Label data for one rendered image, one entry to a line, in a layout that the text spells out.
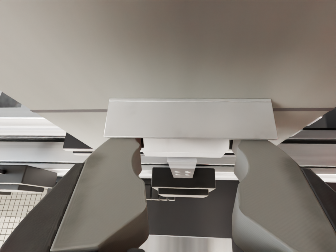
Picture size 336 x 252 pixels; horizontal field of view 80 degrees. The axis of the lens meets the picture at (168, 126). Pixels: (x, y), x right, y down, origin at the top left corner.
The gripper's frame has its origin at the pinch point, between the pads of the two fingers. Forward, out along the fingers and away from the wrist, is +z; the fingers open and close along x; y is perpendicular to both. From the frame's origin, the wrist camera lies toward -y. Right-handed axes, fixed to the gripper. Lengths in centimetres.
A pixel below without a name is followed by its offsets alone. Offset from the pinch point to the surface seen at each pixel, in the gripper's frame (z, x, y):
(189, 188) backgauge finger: 16.6, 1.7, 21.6
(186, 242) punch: 0.6, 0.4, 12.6
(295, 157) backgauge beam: 24.8, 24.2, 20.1
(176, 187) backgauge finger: 16.7, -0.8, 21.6
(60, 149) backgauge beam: 26.7, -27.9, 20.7
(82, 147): 6.6, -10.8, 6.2
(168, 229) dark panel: 30, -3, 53
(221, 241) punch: 0.7, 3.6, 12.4
